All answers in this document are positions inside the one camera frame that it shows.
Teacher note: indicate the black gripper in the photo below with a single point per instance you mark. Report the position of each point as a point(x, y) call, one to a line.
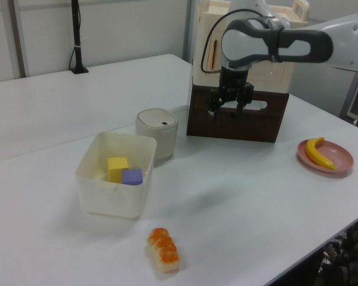
point(234, 79)

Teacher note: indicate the cream plastic box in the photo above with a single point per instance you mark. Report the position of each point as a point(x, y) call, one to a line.
point(107, 198)

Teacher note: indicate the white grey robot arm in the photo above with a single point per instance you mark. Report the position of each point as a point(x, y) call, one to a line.
point(316, 44)

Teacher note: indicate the dark brown wooden crate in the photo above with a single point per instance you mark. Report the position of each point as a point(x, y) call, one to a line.
point(256, 128)

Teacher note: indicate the cream plastic cabinet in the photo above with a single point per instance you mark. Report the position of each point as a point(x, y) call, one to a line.
point(204, 29)

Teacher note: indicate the small cream lidded bin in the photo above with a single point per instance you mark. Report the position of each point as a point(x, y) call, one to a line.
point(162, 131)

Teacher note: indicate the yellow banana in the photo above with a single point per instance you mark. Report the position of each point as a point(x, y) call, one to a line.
point(314, 155)

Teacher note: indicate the pink plate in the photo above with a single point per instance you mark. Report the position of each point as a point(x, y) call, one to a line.
point(340, 158)

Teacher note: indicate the purple cube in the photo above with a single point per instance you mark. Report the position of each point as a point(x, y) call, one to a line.
point(132, 177)

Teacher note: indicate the yellow cube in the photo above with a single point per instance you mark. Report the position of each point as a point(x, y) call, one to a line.
point(117, 169)

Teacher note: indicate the black pole stand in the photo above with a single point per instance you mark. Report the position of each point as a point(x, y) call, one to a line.
point(76, 38)

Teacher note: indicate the orange white toy sushi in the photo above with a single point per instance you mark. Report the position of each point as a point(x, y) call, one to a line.
point(164, 251)

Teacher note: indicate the black mesh chair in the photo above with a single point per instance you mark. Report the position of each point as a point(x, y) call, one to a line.
point(346, 256)

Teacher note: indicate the grey metal frame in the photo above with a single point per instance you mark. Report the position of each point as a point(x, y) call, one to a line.
point(353, 98)

